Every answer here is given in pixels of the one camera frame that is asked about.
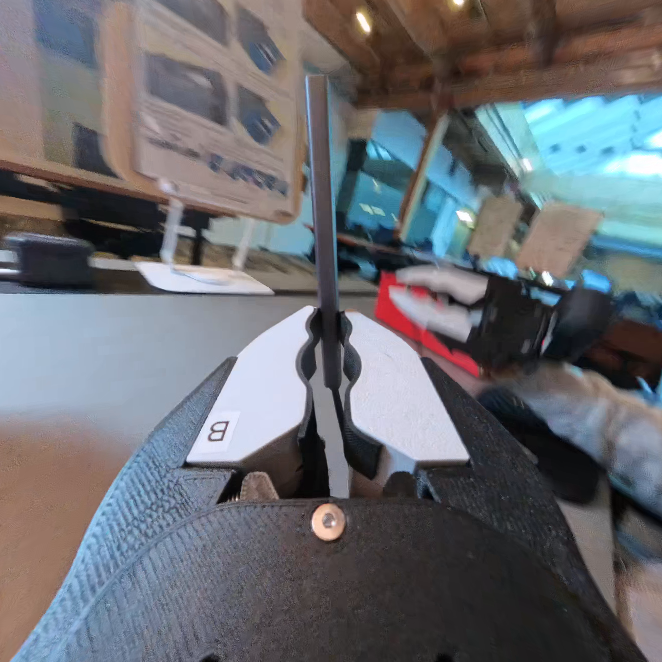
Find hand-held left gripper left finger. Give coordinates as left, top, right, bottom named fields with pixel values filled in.
left=185, top=306, right=319, bottom=498

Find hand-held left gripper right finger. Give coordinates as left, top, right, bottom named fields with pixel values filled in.
left=340, top=309, right=470, bottom=497

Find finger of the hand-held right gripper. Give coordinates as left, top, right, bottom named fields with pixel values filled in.
left=388, top=287, right=474, bottom=342
left=395, top=266, right=489, bottom=306

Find red plastic bin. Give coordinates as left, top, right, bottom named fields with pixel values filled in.
left=375, top=271, right=482, bottom=378

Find slim grey usb hub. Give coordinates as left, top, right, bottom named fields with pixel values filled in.
left=305, top=75, right=343, bottom=389

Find person's right forearm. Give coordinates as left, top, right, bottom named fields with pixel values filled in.
left=509, top=362, right=662, bottom=518

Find whiteboard on stand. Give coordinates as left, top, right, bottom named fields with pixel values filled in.
left=517, top=204, right=603, bottom=275
left=468, top=197, right=523, bottom=259

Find black box device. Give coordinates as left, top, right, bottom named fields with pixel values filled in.
left=2, top=233, right=96, bottom=288

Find instruction sign board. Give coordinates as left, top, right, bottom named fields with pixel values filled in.
left=111, top=0, right=306, bottom=295

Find wooden table black legs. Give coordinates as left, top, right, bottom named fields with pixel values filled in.
left=0, top=158, right=218, bottom=264

